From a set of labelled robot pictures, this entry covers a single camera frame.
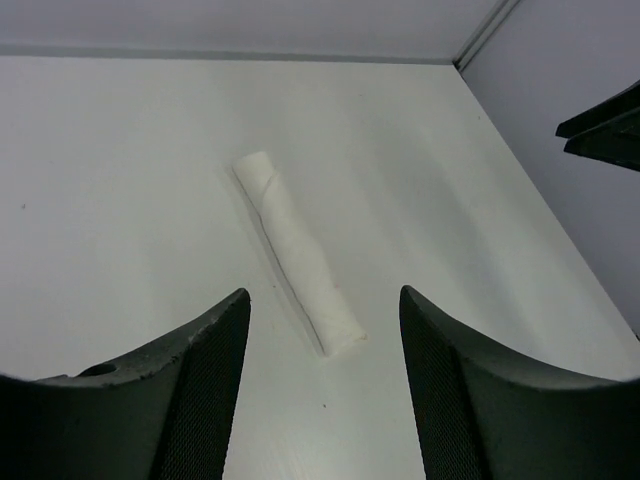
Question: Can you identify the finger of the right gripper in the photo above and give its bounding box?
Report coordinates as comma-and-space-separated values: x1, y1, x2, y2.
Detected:
564, 117, 639, 172
555, 82, 639, 138

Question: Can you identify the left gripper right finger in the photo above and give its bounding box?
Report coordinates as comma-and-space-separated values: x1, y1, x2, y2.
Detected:
399, 285, 639, 479

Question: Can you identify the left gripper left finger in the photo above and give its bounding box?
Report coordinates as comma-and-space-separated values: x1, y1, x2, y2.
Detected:
1, 289, 250, 479

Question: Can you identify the white cloth napkin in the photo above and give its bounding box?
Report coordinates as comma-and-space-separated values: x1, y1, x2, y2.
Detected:
232, 152, 367, 357

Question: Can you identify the right aluminium frame post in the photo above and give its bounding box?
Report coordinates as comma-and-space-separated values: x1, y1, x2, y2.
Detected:
452, 0, 521, 72

